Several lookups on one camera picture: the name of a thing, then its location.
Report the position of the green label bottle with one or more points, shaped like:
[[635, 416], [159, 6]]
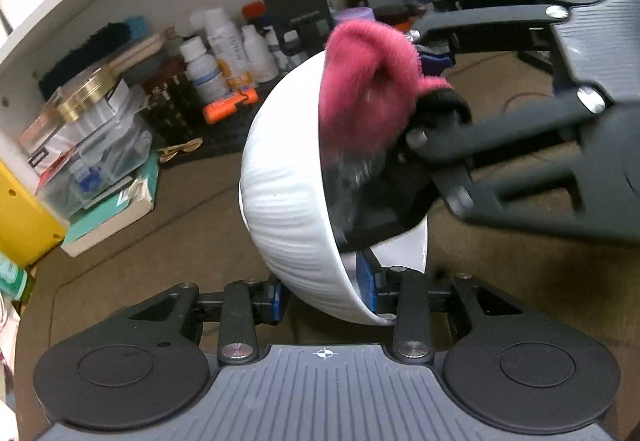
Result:
[[12, 281]]

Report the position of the black bristle brush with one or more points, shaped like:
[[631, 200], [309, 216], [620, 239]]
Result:
[[90, 56]]

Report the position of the orange tube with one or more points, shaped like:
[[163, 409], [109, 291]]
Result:
[[227, 106]]

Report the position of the orange capped bottle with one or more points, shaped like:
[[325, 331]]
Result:
[[253, 12]]

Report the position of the teal book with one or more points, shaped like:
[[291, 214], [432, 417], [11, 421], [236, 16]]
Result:
[[115, 221]]

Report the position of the gold hair clip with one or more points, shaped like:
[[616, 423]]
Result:
[[180, 148]]

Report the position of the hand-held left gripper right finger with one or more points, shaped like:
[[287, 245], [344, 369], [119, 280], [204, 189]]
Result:
[[365, 281]]

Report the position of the purple lidded jar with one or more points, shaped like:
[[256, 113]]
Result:
[[355, 16]]

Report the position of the dark patterned box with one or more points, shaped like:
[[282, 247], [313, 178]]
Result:
[[175, 101]]

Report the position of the brown desk mat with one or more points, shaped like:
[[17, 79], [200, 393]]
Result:
[[200, 221]]

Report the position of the pink towel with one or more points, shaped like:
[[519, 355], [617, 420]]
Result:
[[365, 71]]

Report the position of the clear plastic container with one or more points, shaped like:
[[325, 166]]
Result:
[[100, 161]]

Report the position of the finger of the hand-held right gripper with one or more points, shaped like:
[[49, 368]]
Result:
[[450, 146], [436, 62]]

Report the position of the white ribbed bowl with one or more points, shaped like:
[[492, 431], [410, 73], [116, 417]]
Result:
[[280, 201]]

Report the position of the plain white bottle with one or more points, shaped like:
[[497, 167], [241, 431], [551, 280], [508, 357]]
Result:
[[259, 53]]

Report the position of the yellow panel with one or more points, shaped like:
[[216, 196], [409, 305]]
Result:
[[25, 221]]

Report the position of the clear box with gold lid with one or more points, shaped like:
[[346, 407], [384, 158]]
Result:
[[87, 93]]

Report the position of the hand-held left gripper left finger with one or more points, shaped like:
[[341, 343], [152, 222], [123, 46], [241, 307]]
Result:
[[276, 303]]

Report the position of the white bottle with blue label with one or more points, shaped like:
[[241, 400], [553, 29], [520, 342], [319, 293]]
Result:
[[202, 71]]

